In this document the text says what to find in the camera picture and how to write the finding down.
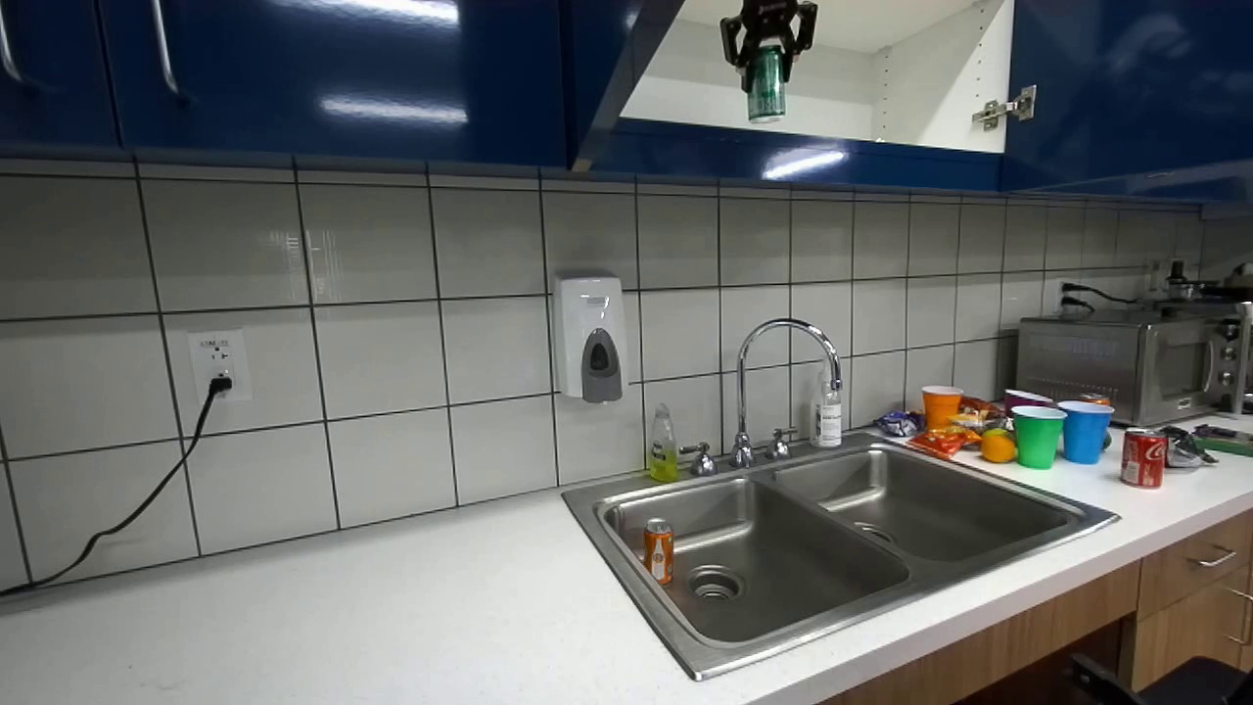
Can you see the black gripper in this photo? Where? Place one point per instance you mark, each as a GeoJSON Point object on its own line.
{"type": "Point", "coordinates": [771, 21]}

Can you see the green soda can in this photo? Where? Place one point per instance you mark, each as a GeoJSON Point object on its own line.
{"type": "Point", "coordinates": [765, 89]}

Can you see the open white interior cabinet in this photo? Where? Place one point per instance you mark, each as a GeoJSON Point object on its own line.
{"type": "Point", "coordinates": [887, 82]}

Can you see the blue open cabinet door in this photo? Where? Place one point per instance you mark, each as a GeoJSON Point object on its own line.
{"type": "Point", "coordinates": [1136, 91]}
{"type": "Point", "coordinates": [611, 82]}

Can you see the silver cabinet hinge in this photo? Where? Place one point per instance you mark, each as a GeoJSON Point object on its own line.
{"type": "Point", "coordinates": [1008, 109]}

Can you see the orange soda can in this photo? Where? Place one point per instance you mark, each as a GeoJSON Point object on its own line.
{"type": "Point", "coordinates": [660, 549]}

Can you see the red soda can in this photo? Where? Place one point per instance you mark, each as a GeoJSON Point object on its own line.
{"type": "Point", "coordinates": [1144, 460]}

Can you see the chrome gooseneck faucet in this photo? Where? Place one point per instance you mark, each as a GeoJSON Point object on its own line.
{"type": "Point", "coordinates": [741, 394]}

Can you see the clear pump bottle white label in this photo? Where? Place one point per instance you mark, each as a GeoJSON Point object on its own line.
{"type": "Point", "coordinates": [828, 420]}

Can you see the orange plastic cup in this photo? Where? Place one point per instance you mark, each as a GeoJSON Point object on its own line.
{"type": "Point", "coordinates": [940, 407]}

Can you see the blue chip bag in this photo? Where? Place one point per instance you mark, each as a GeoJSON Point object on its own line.
{"type": "Point", "coordinates": [902, 424]}

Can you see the yellow-green dish soap bottle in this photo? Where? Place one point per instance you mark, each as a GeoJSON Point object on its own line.
{"type": "Point", "coordinates": [662, 458]}

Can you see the orange snack bag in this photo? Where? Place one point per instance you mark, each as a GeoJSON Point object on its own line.
{"type": "Point", "coordinates": [974, 420]}

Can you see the purple plastic cup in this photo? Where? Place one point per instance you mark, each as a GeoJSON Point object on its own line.
{"type": "Point", "coordinates": [1028, 396]}

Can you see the orange fruit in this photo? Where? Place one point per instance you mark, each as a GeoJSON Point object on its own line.
{"type": "Point", "coordinates": [1002, 447]}

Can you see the silver toaster oven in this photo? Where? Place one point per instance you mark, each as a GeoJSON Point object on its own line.
{"type": "Point", "coordinates": [1120, 366]}

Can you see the green plastic cup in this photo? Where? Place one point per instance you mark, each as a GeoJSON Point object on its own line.
{"type": "Point", "coordinates": [1038, 441]}

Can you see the stainless steel double sink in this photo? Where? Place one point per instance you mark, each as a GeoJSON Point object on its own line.
{"type": "Point", "coordinates": [914, 522]}

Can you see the blue plastic cup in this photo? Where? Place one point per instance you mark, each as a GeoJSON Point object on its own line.
{"type": "Point", "coordinates": [1088, 438]}

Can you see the green flat object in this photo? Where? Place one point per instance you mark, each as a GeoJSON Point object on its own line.
{"type": "Point", "coordinates": [1227, 441]}

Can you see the wooden base drawers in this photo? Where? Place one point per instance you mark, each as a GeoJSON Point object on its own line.
{"type": "Point", "coordinates": [1190, 613]}

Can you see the white wall soap dispenser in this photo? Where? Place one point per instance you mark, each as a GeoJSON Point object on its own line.
{"type": "Point", "coordinates": [588, 336]}

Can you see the closed blue wall cabinets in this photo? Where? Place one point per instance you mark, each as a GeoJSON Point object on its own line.
{"type": "Point", "coordinates": [326, 82]}

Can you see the white wall outlet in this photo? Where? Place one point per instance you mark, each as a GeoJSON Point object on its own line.
{"type": "Point", "coordinates": [217, 358]}

